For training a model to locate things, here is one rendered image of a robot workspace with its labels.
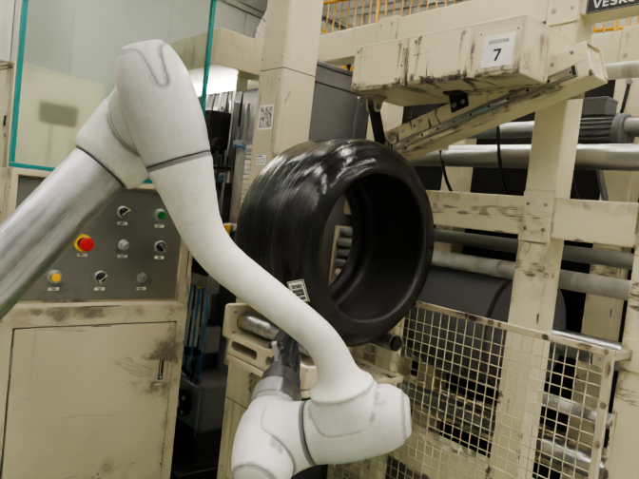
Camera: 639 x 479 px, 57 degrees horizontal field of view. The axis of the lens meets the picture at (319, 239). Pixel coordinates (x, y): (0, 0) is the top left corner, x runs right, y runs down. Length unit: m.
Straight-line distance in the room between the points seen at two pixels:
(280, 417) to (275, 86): 1.11
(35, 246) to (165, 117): 0.30
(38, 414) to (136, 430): 0.31
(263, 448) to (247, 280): 0.25
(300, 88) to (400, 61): 0.31
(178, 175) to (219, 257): 0.13
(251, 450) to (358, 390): 0.19
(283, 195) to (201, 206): 0.55
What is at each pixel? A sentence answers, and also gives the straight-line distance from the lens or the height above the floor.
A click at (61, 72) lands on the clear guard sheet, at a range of 1.79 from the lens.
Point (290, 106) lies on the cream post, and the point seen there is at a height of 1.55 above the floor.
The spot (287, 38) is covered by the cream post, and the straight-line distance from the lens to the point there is 1.82.
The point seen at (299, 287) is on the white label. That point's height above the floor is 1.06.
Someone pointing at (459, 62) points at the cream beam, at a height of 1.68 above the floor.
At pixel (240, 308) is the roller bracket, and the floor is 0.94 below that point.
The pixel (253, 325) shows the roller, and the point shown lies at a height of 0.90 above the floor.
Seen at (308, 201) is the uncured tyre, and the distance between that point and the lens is 1.38.
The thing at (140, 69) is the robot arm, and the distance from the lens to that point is 0.89.
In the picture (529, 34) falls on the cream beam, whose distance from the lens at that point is 1.61.
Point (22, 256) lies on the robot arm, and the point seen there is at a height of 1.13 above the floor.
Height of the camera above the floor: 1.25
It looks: 3 degrees down
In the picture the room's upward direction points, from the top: 6 degrees clockwise
